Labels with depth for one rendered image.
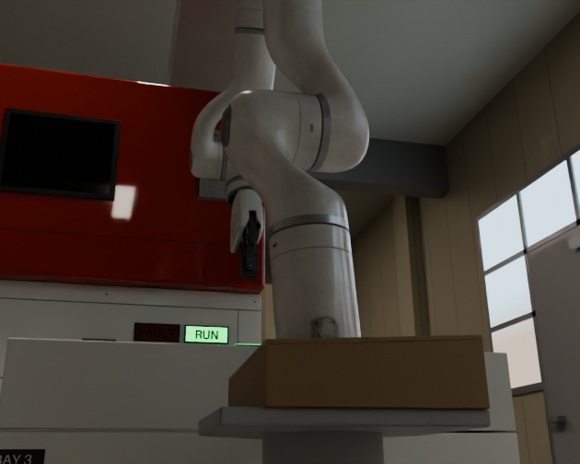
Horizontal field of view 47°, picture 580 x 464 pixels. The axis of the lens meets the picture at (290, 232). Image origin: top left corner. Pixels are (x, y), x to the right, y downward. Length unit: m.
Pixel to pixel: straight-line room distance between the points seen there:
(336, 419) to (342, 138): 0.44
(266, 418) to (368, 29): 4.01
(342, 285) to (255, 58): 0.58
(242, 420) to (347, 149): 0.47
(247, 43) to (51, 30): 3.52
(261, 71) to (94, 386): 0.66
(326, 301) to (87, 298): 1.02
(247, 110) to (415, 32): 3.74
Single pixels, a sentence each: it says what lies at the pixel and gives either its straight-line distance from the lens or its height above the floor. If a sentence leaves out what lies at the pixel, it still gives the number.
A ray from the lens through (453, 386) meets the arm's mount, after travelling 0.82.
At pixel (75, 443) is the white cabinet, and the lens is 1.14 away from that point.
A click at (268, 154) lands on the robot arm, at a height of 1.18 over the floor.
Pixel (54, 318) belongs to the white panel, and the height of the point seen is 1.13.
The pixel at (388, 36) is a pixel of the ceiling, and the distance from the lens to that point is 4.69.
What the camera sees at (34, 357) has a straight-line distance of 1.16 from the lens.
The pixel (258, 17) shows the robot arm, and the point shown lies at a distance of 1.36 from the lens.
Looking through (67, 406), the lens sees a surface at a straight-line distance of 1.14.
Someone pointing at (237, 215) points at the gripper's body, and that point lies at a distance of 1.27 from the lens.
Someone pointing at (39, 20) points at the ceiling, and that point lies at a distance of 4.75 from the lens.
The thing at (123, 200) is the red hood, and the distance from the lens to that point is 1.85.
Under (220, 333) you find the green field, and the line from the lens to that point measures 1.82.
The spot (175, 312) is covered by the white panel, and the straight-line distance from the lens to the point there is 1.82.
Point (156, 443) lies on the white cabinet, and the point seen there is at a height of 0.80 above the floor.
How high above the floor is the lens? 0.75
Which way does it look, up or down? 20 degrees up
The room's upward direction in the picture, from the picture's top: 1 degrees counter-clockwise
